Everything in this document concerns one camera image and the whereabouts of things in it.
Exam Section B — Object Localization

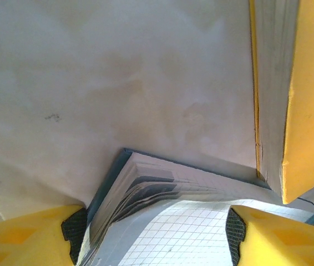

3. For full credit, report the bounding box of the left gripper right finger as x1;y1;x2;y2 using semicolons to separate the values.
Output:
225;204;314;266

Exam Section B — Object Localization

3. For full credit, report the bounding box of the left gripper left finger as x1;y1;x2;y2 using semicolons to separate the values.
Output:
0;204;89;266

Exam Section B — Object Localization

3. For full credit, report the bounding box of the grey grid paper notebook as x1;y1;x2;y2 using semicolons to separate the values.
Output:
76;147;314;266

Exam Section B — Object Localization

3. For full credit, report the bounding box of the yellow cartoon cover book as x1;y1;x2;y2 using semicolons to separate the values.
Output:
247;0;314;206

